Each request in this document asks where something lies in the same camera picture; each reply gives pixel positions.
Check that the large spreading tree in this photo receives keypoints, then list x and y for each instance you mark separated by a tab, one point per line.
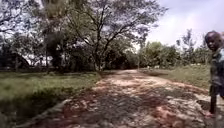
100	33

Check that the red brick path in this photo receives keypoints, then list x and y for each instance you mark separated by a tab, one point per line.
130	103

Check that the row of distant trees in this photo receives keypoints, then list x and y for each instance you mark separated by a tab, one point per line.
173	53

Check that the grass verge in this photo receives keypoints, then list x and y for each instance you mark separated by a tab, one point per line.
190	74

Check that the dark leafy trees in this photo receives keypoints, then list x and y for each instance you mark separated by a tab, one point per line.
36	43

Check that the grass field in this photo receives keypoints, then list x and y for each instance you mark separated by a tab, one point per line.
36	86

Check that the person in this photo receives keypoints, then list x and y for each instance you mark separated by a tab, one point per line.
216	73

